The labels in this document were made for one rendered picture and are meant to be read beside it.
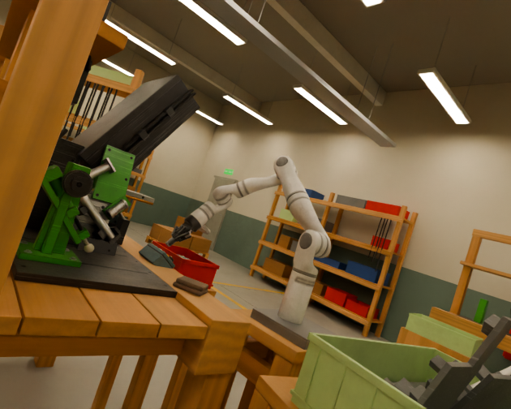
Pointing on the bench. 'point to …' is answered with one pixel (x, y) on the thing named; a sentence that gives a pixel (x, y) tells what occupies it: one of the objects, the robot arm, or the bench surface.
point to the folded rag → (191, 286)
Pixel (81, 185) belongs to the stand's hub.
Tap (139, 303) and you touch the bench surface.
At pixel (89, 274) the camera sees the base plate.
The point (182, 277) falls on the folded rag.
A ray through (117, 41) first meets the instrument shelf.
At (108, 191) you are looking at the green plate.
